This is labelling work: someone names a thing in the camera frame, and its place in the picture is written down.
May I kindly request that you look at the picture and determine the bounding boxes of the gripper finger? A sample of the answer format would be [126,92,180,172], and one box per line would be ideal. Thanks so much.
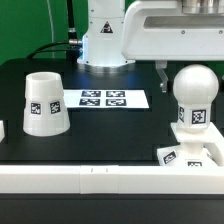
[155,61,168,93]

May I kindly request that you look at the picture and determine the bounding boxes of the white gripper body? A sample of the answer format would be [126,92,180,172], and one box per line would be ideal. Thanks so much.
[122,0,224,61]

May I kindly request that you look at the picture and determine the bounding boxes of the white lamp bulb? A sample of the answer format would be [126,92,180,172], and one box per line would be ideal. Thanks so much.
[173,65,219,133]

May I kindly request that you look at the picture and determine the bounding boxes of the white lamp base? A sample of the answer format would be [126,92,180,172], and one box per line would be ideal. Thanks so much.
[157,123,218,168]

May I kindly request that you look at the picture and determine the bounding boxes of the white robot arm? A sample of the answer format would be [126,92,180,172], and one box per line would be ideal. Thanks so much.
[78,0,224,90]

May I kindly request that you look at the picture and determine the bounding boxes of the white lamp shade cone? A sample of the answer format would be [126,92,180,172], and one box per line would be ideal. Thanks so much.
[23,72,70,137]

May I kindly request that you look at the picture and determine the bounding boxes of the white marker sheet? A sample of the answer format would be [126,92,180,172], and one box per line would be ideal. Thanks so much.
[64,90,149,109]

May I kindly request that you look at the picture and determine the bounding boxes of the black vertical cable connector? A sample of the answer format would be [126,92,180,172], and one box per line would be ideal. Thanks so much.
[66,0,79,62]

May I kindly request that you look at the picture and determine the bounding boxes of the black cable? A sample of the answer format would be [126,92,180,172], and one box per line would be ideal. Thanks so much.
[27,40,84,60]

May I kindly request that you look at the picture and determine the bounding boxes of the white right wall rail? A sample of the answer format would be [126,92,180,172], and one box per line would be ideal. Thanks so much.
[204,123,224,167]

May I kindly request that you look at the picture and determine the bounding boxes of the white wall rail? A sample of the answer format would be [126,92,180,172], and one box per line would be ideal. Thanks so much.
[0,165,224,195]
[204,123,224,167]

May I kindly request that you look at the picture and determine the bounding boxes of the white thin cable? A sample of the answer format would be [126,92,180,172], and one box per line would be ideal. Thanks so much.
[46,0,57,60]

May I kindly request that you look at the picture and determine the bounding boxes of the white front wall rail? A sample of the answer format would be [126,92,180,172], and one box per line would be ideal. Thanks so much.
[0,165,224,195]

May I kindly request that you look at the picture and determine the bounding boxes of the white left wall block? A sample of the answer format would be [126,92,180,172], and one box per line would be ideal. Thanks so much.
[0,120,6,143]

